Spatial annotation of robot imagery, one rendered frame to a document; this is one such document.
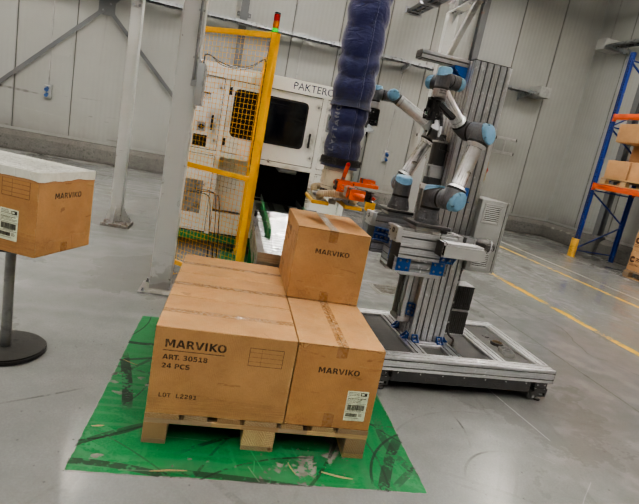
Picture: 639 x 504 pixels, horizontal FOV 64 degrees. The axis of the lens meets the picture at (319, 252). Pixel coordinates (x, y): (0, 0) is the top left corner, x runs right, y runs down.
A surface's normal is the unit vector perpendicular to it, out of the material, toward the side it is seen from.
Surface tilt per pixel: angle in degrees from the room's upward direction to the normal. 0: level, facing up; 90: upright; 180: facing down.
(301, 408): 90
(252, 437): 90
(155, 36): 90
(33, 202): 90
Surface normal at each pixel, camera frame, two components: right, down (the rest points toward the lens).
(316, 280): 0.14, 0.24
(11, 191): -0.20, 0.18
